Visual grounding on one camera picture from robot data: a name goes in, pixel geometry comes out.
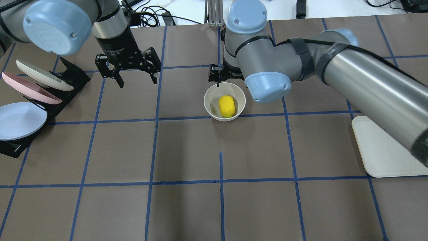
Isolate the white rectangular tray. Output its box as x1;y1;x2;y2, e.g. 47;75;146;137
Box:
351;116;428;177

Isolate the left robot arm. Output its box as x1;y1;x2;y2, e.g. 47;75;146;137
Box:
0;0;162;87

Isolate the white ceramic bowl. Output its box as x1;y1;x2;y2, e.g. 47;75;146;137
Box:
204;82;246;122

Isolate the black plate rack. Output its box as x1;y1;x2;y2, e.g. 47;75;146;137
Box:
0;58;90;158

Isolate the aluminium profile post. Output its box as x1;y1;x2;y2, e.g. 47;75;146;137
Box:
204;0;224;27

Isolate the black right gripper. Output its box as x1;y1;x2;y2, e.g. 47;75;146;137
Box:
208;64;244;88

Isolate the black cable bundle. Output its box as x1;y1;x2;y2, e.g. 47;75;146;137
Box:
124;0;204;27

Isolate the white plate in rack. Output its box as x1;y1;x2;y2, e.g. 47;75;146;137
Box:
0;102;47;141

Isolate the yellow lemon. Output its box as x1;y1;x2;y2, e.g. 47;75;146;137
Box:
218;95;236;118

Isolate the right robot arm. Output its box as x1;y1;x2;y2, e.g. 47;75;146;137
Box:
208;0;428;166

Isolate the cream plate in rack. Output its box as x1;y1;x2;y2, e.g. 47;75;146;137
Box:
16;59;74;91

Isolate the pink plate in rack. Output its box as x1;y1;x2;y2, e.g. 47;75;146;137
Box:
2;72;63;105

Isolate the black box at edge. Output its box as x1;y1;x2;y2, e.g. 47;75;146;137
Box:
295;0;307;19

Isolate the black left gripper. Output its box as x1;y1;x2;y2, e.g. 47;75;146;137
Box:
95;47;162;88

